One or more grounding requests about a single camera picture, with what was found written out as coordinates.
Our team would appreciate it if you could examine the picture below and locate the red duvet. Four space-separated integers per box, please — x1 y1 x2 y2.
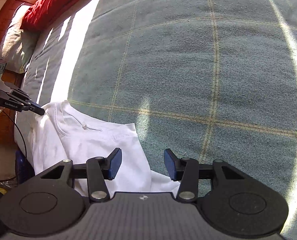
21 0 79 32

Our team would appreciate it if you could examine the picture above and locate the white printed t-shirt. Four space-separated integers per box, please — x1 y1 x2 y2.
28 101 179 196

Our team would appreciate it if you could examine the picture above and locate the green plaid pillow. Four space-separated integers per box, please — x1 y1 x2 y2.
0 5 40 74

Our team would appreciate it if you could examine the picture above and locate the blue suitcase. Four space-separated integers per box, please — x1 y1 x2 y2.
15 150 35 184

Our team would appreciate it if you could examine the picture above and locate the green plaid bed blanket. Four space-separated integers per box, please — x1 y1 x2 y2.
22 0 297 239

